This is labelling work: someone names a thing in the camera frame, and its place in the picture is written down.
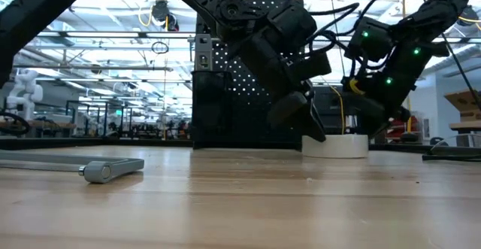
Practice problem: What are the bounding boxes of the white robot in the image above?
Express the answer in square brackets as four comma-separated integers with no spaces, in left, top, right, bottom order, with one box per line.
[5,69,44,121]

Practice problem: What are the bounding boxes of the red storage bins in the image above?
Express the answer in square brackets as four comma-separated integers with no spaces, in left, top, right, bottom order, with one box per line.
[390,115,419,140]

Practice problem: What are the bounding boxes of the tall black pegboard bin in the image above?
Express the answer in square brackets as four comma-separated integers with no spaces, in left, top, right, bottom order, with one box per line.
[191,70,234,130]

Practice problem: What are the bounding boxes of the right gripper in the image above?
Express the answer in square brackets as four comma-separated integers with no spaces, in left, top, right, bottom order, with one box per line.
[340,15,451,139]

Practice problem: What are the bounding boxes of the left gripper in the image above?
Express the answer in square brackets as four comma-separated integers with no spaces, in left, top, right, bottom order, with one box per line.
[236,34,332,143]

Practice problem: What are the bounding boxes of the black wheel hoop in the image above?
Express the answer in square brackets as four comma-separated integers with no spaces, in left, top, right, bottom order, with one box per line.
[0,111,33,136]

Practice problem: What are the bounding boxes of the black round floor weight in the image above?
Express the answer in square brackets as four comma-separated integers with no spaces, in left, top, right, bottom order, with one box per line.
[398,131,419,144]

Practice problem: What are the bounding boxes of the black hanging cable loop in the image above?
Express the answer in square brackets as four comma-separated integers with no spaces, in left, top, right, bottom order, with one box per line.
[151,41,170,55]

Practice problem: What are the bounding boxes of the black aluminium table frame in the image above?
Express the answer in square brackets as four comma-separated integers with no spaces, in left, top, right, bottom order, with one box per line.
[0,136,433,154]

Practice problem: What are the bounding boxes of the white tape roll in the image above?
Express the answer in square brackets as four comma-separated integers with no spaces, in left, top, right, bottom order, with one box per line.
[301,133,370,159]

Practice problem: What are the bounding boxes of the black ceiling cable reel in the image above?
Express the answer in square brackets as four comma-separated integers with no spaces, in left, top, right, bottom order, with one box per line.
[152,0,180,32]
[456,4,481,28]

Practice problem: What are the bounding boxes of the black perforated pegboard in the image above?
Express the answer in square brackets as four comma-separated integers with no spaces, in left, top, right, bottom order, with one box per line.
[191,0,313,151]

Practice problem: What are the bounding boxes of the grey hacksaw with black handle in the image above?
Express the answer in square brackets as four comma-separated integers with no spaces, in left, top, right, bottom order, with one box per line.
[0,150,145,184]

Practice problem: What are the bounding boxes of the thin yellow cable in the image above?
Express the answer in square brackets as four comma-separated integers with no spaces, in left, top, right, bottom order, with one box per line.
[330,86,346,135]

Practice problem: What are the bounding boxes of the thin black hanging cable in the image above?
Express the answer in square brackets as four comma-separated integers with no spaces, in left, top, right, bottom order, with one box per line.
[328,0,350,88]

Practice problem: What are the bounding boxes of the yellow cable tag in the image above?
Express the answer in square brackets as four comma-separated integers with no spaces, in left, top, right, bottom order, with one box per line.
[348,77,365,96]

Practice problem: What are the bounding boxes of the black cabinet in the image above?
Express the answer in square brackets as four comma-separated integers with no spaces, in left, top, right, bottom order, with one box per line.
[313,85,362,135]

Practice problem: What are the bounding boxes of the black taut cable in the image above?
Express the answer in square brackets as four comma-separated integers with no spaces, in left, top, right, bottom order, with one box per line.
[441,34,481,113]

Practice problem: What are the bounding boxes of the cardboard box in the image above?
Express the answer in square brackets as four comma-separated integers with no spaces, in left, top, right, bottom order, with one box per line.
[443,90,481,123]

